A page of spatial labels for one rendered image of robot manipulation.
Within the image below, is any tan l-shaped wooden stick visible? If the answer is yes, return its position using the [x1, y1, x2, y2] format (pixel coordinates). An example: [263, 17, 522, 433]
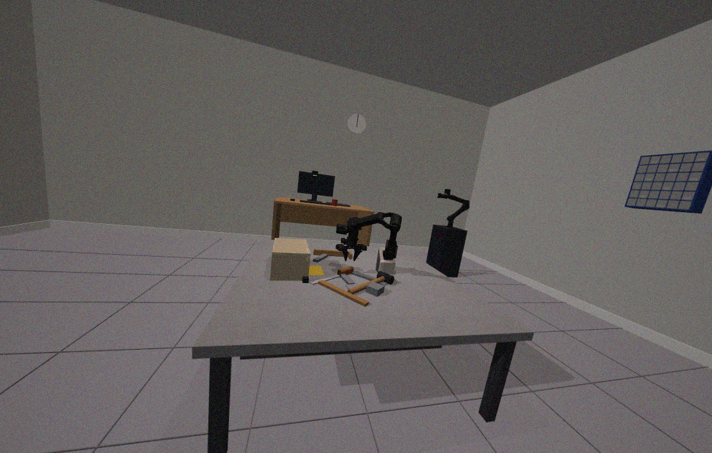
[313, 249, 353, 259]

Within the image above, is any brown cylinder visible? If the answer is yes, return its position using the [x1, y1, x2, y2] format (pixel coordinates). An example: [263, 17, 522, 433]
[310, 266, 353, 285]

